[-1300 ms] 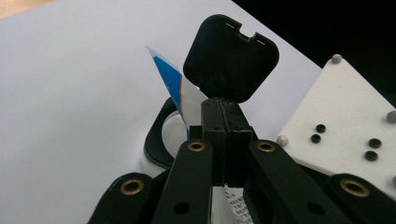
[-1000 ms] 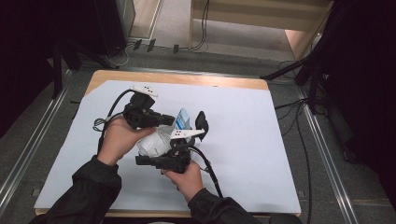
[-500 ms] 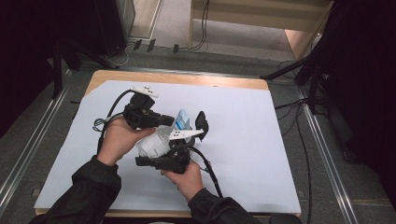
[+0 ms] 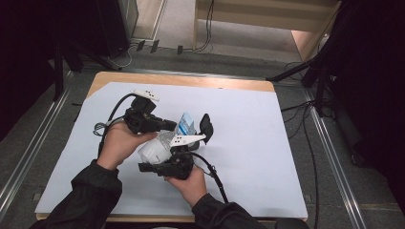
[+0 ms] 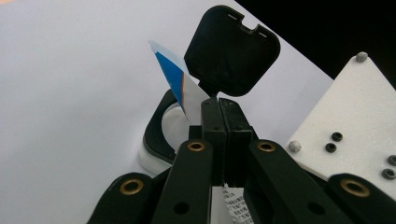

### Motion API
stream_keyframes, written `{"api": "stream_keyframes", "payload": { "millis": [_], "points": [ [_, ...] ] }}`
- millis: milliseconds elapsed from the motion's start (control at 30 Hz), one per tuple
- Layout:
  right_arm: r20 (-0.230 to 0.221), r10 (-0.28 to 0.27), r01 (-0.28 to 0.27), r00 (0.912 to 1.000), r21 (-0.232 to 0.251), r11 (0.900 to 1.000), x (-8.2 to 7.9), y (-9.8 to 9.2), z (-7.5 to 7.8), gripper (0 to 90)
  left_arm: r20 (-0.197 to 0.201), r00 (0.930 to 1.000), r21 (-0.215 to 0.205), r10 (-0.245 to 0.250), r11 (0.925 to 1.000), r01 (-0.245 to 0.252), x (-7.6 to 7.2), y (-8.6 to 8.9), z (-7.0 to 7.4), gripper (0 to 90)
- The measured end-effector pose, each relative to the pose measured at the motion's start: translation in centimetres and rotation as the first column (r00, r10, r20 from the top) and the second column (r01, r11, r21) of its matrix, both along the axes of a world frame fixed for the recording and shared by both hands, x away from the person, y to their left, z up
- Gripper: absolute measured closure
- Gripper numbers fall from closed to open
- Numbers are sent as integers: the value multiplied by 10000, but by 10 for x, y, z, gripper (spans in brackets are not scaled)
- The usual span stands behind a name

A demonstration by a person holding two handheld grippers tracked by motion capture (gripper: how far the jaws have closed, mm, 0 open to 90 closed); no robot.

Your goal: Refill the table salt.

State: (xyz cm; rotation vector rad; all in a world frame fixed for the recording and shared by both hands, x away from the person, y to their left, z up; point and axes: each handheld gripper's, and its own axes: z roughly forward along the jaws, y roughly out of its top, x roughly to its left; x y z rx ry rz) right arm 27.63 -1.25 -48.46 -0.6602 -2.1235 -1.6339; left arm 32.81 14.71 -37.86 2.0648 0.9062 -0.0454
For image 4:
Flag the white table sheet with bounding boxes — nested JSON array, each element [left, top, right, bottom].
[[33, 81, 309, 220]]

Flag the person's right hand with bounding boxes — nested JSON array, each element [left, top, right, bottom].
[[164, 165, 208, 208]]

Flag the white squeeze tube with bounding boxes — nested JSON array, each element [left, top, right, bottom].
[[137, 112, 197, 166]]

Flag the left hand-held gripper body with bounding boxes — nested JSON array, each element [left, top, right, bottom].
[[123, 89, 160, 135]]

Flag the black upright stand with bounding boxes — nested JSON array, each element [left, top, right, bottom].
[[52, 39, 65, 102]]

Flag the person's left hand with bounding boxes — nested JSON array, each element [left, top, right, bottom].
[[96, 120, 159, 172]]

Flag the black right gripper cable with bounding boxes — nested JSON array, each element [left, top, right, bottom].
[[190, 152, 230, 204]]

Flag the white floor cable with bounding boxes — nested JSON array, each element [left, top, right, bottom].
[[106, 43, 139, 70]]

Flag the metal floor rail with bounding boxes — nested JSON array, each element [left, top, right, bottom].
[[0, 71, 75, 221], [302, 86, 368, 229]]

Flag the black tripod stand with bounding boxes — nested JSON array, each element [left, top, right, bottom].
[[266, 47, 333, 118]]

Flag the grey wire loop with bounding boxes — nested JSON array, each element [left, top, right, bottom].
[[93, 121, 112, 137]]

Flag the light wooden shelf unit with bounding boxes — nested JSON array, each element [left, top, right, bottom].
[[192, 0, 342, 63]]

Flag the black round seat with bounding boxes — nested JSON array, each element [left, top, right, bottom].
[[274, 217, 310, 229]]

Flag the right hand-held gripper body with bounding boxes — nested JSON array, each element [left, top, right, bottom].
[[158, 134, 207, 181]]

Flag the black cabinet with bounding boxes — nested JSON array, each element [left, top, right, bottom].
[[95, 0, 139, 60]]

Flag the black hanging cable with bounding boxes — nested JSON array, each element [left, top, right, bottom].
[[193, 0, 216, 52]]

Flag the black floor cables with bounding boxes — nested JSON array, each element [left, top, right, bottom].
[[281, 61, 321, 229]]

